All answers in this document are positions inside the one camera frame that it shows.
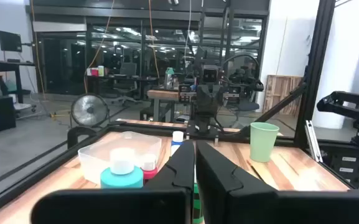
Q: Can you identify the wooden pallet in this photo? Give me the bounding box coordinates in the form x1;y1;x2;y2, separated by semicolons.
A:
262;74;305;117

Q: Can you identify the long orange hanging cable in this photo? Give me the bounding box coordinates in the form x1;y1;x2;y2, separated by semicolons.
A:
83;0;116;94

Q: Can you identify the black arched handle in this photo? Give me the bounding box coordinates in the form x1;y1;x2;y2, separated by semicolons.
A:
67;125;98;149

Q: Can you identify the dark blue office chair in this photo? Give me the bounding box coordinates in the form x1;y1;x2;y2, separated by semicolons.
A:
228;100;261;121

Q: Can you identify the black standing desk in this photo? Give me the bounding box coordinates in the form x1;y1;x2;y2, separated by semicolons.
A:
0;60;37;104

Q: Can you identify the white roller blind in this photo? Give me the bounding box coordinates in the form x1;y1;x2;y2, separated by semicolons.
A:
32;21;87;33

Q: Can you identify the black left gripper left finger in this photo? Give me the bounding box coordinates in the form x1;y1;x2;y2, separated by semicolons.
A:
30;139;196;224

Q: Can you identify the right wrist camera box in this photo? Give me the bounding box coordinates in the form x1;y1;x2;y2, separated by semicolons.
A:
201;64;220;84

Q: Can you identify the small black monitor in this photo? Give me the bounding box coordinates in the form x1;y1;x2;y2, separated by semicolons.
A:
0;30;23;53

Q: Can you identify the round metal floor fan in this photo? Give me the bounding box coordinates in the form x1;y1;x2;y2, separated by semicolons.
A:
70;93;110;128

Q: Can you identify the light green plastic cup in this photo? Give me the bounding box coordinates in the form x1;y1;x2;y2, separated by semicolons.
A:
249;121;281;164

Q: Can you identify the grey office chair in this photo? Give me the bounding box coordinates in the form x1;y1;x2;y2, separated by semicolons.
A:
111;62;140;106

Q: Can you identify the black aluminium table frame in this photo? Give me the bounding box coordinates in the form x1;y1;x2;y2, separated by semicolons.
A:
0;0;356;220

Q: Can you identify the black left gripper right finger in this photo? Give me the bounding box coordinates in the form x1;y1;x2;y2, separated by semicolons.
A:
196;139;359;224

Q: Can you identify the small red paint bottle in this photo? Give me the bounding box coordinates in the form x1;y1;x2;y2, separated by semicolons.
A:
140;153;159;184

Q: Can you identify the long dark desk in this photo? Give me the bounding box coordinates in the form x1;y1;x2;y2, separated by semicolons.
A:
85;74;161;101

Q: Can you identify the teal-capped water bottle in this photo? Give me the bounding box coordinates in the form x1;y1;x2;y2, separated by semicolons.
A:
164;67;175;90

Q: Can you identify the green black-banded paint bottle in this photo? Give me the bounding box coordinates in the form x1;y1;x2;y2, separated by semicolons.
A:
192;183;205;224

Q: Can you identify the tall blue labelled paint bottle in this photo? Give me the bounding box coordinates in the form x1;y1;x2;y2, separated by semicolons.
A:
170;130;185;156

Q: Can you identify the tall teal paint bottle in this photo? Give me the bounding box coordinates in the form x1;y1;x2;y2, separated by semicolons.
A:
100;147;144;190

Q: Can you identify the white hanging cable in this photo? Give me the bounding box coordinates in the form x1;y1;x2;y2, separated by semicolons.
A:
184;0;193;65

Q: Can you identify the wooden workbench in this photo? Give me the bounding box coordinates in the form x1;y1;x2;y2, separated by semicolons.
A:
147;89;198;123

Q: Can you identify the black robot stand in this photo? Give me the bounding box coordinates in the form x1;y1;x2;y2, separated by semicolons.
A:
319;144;359;190

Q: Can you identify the silver aluminium bar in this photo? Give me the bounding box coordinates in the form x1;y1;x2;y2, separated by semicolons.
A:
304;119;324;163

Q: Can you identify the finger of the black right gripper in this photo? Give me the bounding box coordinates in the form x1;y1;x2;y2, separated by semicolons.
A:
197;84;211;118
210;84;224;118

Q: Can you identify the clear plastic bin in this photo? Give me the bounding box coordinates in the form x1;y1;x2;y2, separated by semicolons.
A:
78;131;163;185

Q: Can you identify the orange-bristled black paintbrush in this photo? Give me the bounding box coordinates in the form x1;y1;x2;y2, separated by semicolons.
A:
246;159;266;184

